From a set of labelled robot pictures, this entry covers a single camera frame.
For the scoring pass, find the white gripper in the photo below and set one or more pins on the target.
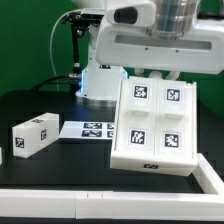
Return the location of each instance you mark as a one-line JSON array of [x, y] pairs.
[[201, 50]]

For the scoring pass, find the white door panel with pegs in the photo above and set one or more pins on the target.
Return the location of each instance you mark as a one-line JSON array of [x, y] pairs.
[[174, 119]]

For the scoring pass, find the white door panel with knob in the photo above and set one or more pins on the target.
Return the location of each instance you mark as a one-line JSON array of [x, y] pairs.
[[136, 116]]

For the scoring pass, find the white cabinet body box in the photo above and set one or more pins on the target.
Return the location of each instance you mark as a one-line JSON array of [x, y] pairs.
[[154, 163]]

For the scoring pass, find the white cabinet top block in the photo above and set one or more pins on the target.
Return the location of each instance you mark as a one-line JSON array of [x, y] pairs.
[[35, 134]]

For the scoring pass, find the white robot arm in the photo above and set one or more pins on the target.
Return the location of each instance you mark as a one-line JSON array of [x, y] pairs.
[[172, 35]]

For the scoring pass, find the white marker base sheet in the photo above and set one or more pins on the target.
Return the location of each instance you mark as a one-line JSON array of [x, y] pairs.
[[86, 130]]

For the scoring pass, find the white part at left edge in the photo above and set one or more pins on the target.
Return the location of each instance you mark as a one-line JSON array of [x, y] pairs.
[[0, 156]]

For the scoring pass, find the white L-shaped fence frame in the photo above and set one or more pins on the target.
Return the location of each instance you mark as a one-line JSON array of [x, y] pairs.
[[110, 205]]

